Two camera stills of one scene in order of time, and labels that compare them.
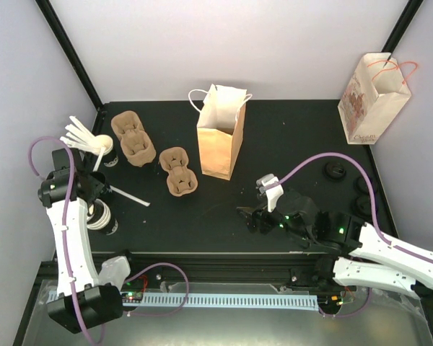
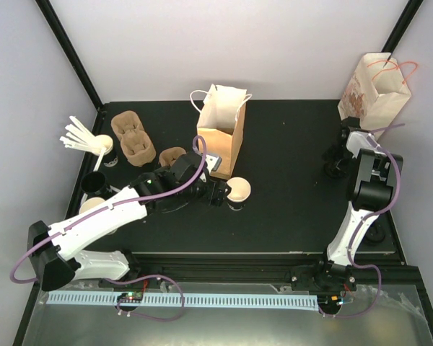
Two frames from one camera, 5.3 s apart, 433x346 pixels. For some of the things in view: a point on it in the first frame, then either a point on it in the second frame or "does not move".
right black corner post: [401, 27] does not move
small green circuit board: [133, 295] does not move
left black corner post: [63, 40] does not move
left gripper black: [96, 185] → [219, 195]
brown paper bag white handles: [221, 128] does not move
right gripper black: [253, 222] → [343, 170]
